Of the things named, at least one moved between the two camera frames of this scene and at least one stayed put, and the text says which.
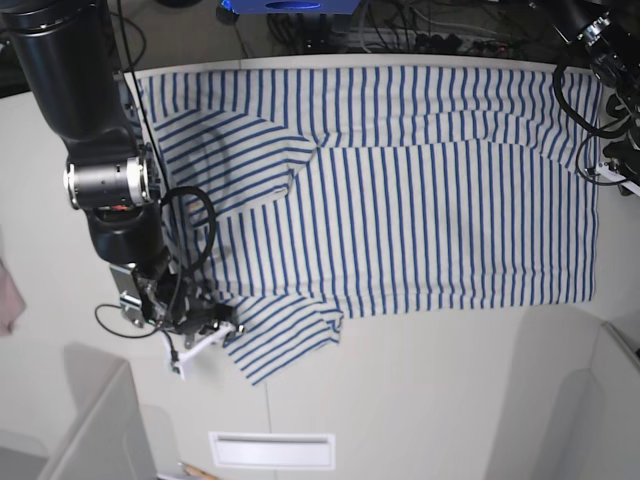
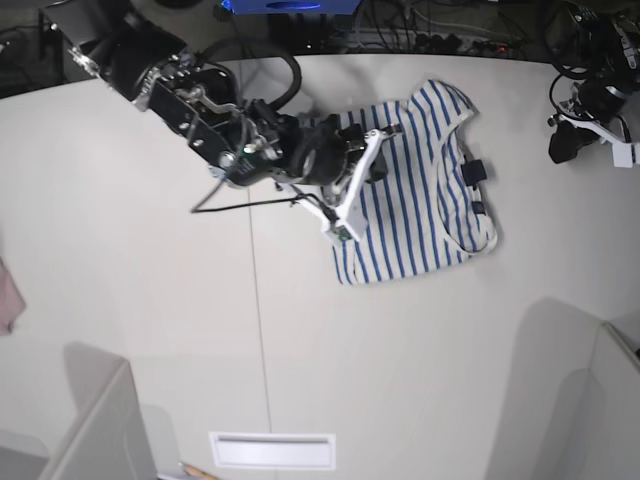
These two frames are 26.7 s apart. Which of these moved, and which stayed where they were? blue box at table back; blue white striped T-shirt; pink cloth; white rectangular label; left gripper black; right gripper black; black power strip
Moved: blue white striped T-shirt; right gripper black; left gripper black
Stayed: pink cloth; white rectangular label; blue box at table back; black power strip
